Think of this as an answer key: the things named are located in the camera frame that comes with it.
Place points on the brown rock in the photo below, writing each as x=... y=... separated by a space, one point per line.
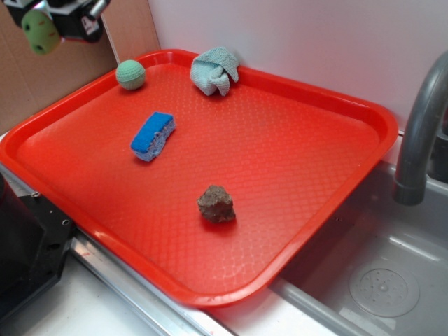
x=216 y=205

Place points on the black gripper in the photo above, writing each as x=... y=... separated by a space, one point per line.
x=74 y=20

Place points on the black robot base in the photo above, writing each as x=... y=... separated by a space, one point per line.
x=35 y=239

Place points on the green dimpled ball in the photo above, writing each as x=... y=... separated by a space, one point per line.
x=130 y=74

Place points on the light blue folded cloth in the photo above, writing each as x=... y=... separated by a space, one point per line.
x=213 y=70

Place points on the red plastic tray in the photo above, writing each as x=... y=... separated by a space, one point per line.
x=287 y=152

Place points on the green plush animal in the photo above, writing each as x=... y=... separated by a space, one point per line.
x=41 y=32

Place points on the brown cardboard panel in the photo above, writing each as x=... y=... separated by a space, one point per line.
x=31 y=82

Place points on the blue sponge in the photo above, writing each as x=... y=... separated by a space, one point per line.
x=152 y=136

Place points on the grey plastic sink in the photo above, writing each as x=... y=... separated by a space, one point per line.
x=375 y=267

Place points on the grey faucet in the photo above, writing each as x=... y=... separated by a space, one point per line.
x=423 y=152

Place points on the light wooden board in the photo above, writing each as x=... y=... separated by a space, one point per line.
x=130 y=30

